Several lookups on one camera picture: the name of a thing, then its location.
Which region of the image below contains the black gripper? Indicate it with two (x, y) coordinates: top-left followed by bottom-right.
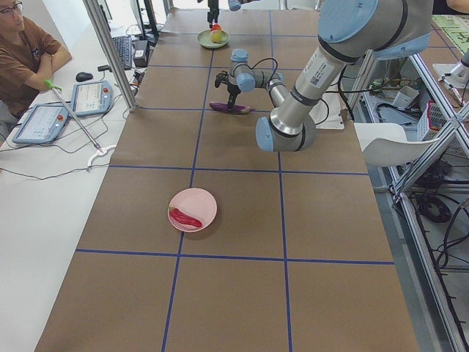
(207, 0), (219, 26)
(227, 78), (240, 110)

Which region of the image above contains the purple eggplant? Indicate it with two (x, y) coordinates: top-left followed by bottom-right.
(209, 102), (254, 114)

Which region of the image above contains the green and pink peach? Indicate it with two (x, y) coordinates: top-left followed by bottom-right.
(210, 30), (224, 43)

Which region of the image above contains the red chili pepper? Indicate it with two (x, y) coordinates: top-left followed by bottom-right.
(167, 202), (202, 228)

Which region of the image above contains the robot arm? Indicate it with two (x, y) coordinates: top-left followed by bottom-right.
(207, 0), (251, 29)
(224, 0), (433, 152)

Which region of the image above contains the light green plate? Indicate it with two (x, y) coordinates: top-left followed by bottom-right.
(197, 29), (229, 49)

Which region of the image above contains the black keyboard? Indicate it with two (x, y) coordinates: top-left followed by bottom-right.
(111, 36), (133, 70)

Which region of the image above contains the pink plate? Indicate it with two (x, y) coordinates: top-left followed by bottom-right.
(167, 188), (218, 232)

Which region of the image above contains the far teach pendant tablet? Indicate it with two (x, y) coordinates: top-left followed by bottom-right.
(70, 81), (113, 117)

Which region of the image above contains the teach pendant tablet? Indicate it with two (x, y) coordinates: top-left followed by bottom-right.
(70, 81), (113, 117)
(12, 104), (69, 144)

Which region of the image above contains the black computer mouse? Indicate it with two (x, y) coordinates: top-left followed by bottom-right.
(75, 72), (93, 83)

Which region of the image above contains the white plastic chair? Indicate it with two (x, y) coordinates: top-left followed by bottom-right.
(354, 122), (440, 166)

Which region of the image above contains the metal reacher stick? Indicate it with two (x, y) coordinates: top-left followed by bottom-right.
(45, 79), (117, 172)

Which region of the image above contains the person in brown shirt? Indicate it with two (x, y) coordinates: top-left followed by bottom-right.
(1, 1), (72, 118)

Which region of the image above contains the near teach pendant tablet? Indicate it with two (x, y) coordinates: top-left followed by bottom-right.
(12, 104), (69, 144)

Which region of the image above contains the white plastic basket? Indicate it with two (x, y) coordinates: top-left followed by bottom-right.
(417, 100), (468, 158)

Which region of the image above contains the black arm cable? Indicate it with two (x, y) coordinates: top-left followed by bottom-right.
(248, 57), (330, 128)

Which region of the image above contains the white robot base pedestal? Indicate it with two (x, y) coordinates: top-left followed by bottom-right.
(314, 93), (345, 130)

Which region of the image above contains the aluminium frame post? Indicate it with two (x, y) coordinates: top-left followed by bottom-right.
(83, 0), (137, 112)

